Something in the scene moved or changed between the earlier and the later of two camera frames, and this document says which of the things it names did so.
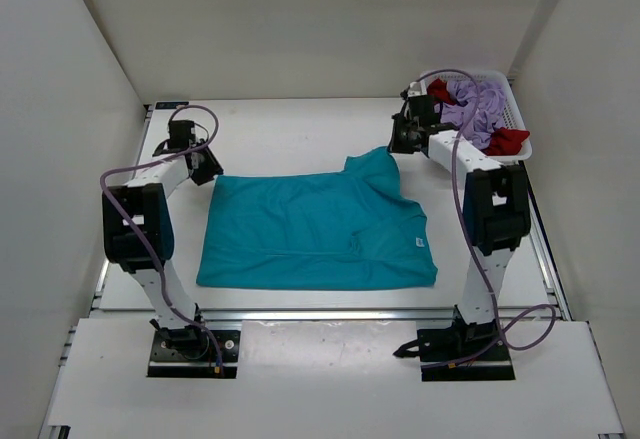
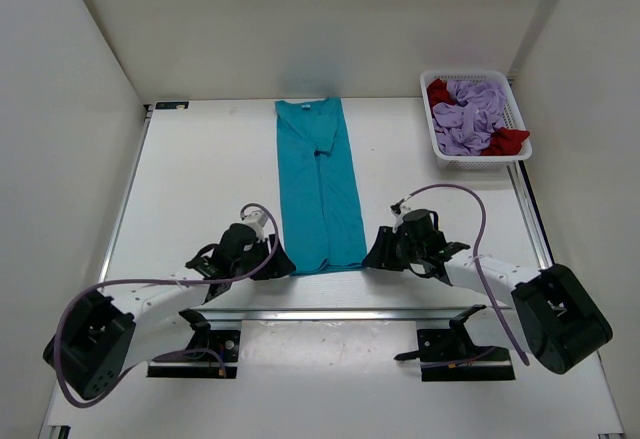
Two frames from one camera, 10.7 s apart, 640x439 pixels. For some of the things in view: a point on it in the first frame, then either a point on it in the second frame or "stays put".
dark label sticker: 169,104 stays put
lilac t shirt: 479,114 stays put
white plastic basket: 513,117 stays put
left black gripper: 213,166 → 278,266
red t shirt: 503,141 stays put
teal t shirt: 317,230 → 319,187
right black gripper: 396,147 → 382,254
